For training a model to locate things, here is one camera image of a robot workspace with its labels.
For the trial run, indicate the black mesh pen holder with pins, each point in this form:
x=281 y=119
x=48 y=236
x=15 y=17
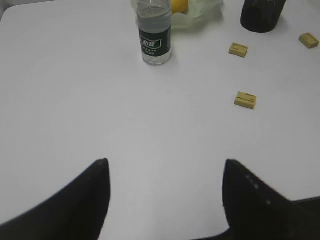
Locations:
x=261 y=16

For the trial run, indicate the yellow mango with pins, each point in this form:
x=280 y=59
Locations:
x=179 y=6

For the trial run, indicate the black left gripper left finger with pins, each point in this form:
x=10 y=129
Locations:
x=76 y=212

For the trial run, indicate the yellow eraser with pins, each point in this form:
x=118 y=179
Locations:
x=238 y=49
x=309 y=40
x=245 y=100

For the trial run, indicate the pale green wavy plate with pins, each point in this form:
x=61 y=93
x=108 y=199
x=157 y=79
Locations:
x=197 y=13

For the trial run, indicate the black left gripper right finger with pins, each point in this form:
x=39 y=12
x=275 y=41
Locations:
x=255 y=211

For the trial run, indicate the clear water bottle green label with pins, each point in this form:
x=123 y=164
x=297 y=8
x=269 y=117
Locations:
x=154 y=20

